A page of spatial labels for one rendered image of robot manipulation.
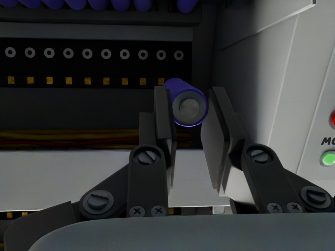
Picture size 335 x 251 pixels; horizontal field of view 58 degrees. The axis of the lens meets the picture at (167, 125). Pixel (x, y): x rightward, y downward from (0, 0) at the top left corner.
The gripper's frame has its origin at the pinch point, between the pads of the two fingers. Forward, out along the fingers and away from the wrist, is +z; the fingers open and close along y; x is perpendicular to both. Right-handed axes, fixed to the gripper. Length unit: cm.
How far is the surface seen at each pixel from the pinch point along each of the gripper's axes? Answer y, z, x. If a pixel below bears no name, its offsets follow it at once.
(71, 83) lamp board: -10.0, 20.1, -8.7
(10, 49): -16.4, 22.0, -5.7
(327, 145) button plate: 11.0, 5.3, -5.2
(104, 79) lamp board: -6.4, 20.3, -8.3
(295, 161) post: 9.1, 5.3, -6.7
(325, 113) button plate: 10.1, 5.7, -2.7
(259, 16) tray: 6.4, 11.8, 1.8
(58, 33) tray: -11.2, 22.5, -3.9
